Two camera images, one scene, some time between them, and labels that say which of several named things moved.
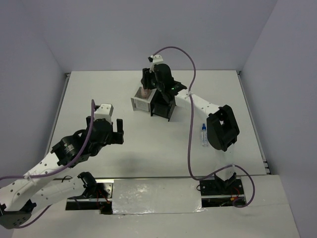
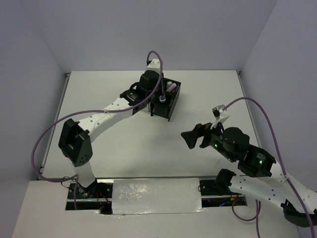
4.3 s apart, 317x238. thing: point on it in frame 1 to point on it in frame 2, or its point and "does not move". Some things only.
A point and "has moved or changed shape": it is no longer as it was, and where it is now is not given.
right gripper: (146, 80) to (199, 129)
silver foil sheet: (159, 196) does not move
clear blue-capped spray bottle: (204, 136) has moved or changed shape
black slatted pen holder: (161, 107) does not move
